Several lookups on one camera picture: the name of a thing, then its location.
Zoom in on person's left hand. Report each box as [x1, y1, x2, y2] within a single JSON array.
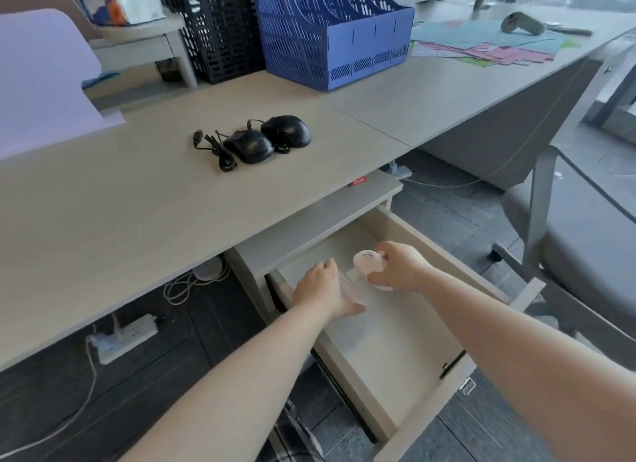
[[292, 258, 368, 321]]

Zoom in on person's right hand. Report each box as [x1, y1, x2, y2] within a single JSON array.
[[370, 241, 436, 292]]

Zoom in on clear plastic jar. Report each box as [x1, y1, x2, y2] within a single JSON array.
[[338, 272, 371, 314]]

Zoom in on white round lid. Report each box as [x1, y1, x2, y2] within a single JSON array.
[[353, 248, 394, 292]]

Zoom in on person's right forearm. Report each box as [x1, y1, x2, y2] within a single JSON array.
[[416, 267, 636, 462]]

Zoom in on person's left forearm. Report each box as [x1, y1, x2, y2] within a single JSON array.
[[118, 300, 344, 462]]

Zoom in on open beige drawer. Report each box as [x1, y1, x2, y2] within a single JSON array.
[[266, 206, 547, 462]]

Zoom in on beige drawer cabinet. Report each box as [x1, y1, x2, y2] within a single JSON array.
[[226, 170, 404, 328]]

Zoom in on plaid trousers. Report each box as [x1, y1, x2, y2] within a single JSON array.
[[268, 399, 326, 462]]

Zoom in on round white charger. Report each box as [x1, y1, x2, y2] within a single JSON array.
[[193, 257, 225, 282]]

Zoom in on black computer mouse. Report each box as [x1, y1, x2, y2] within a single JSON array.
[[260, 115, 312, 148], [223, 130, 275, 165]]

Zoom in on grey office chair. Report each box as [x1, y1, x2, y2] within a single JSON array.
[[491, 144, 636, 360]]

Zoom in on blue plastic file holder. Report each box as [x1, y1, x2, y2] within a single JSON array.
[[250, 0, 415, 93]]

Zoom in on pile of coloured papers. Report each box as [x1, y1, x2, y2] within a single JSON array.
[[408, 19, 582, 68]]

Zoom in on grey handheld controller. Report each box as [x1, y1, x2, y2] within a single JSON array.
[[500, 12, 546, 36]]

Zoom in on black plastic file holder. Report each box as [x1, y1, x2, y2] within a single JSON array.
[[158, 0, 267, 85]]

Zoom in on white desk riser shelf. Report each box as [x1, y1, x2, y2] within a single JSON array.
[[87, 13, 199, 105]]

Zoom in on white tissue pack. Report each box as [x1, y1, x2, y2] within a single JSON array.
[[80, 0, 168, 27]]

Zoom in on light purple paper sheet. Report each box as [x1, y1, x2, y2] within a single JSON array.
[[0, 8, 126, 160]]

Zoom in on thin white cable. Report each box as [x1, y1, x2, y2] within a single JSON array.
[[405, 54, 592, 189]]

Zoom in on black mouse cable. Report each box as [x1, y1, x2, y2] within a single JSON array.
[[192, 119, 291, 174]]

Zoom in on white power cable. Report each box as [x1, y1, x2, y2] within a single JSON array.
[[0, 334, 100, 458]]

